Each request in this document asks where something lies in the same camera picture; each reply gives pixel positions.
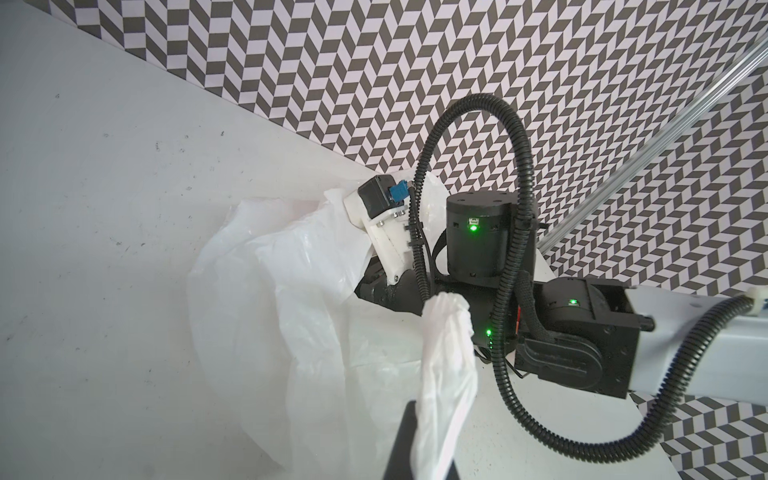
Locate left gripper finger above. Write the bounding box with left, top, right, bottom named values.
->
left=383, top=401, right=417, bottom=480

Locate white plastic bag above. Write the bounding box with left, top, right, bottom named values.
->
left=187, top=187, right=478, bottom=479

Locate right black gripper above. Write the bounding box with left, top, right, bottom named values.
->
left=355, top=190, right=518, bottom=360

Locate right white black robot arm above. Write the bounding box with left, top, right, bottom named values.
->
left=345, top=94, right=767, bottom=463

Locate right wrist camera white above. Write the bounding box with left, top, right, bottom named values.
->
left=343, top=174, right=413, bottom=285

